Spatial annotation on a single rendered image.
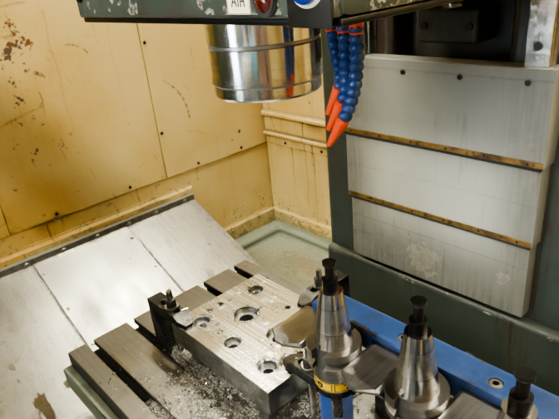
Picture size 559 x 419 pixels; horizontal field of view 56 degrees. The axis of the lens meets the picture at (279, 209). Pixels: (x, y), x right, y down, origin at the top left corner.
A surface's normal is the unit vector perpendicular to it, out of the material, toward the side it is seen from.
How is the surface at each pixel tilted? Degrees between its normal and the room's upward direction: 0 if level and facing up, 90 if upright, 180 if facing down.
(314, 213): 90
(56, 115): 90
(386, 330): 0
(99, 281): 24
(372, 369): 0
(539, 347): 90
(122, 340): 0
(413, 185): 90
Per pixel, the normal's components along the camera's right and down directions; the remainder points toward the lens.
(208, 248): 0.19, -0.72
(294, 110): -0.73, 0.35
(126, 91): 0.68, 0.26
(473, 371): -0.09, -0.90
